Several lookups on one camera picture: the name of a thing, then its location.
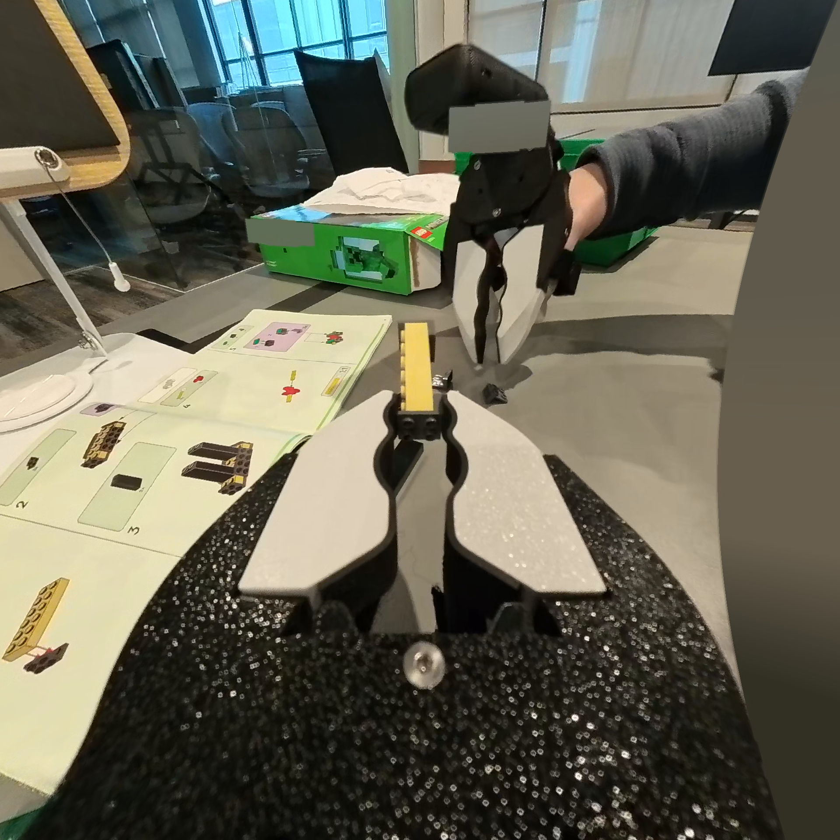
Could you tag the green plastic bin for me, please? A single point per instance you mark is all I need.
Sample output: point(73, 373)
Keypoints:
point(623, 246)

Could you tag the wood-edged dark board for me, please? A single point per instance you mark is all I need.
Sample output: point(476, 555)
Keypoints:
point(65, 79)

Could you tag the grey desk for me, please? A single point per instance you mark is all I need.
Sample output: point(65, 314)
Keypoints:
point(623, 367)

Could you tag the white crumpled paper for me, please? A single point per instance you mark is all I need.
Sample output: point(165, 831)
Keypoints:
point(380, 190)

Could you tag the small black brick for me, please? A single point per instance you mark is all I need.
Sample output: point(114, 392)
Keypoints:
point(443, 379)
point(420, 426)
point(493, 392)

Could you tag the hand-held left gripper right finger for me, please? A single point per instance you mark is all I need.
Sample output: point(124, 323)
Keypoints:
point(518, 512)

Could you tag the person's right hand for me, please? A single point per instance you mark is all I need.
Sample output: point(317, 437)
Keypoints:
point(587, 203)

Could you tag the green cardboard box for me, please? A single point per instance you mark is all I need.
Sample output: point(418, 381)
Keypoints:
point(380, 256)

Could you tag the white desk lamp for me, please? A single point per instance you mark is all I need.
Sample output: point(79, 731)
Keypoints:
point(39, 400)

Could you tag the pale green instruction booklet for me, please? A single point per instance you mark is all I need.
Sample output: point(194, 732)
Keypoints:
point(164, 459)

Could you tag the grey office chair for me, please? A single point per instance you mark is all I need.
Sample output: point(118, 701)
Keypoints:
point(262, 144)

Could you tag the window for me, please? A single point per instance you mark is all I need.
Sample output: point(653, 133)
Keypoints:
point(315, 26)

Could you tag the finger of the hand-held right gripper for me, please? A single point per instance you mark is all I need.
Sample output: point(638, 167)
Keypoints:
point(467, 295)
point(522, 295)

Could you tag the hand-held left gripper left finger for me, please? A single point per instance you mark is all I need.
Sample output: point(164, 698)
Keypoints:
point(315, 512)

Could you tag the dark wall screen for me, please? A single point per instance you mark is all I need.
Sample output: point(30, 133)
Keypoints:
point(754, 33)

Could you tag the person's right forearm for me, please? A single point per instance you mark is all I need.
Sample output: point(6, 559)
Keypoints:
point(689, 157)

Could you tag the yellow long brick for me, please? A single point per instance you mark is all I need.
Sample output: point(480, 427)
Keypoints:
point(418, 367)

